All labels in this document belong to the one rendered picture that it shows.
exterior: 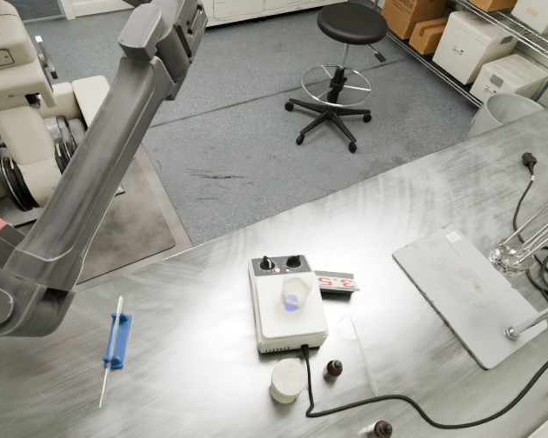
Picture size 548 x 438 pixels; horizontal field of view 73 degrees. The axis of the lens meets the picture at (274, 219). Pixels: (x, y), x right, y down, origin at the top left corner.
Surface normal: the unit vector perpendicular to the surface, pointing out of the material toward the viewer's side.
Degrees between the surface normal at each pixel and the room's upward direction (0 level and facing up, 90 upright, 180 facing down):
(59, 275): 87
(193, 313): 0
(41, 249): 8
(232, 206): 0
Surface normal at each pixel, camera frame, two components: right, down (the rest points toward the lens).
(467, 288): 0.08, -0.59
